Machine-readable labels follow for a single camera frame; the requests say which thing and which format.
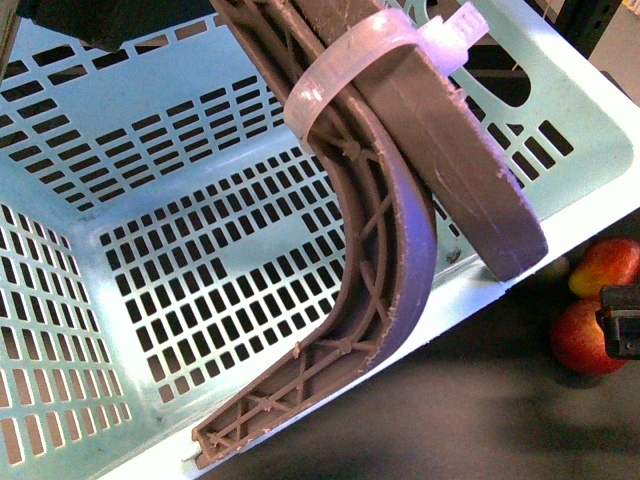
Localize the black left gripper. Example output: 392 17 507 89
1 0 214 77

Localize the white zip tie right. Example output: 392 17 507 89
284 2 490 149

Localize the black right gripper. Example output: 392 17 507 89
596 284 639 359

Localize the red yellow apple on table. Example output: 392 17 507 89
568 237 639 299

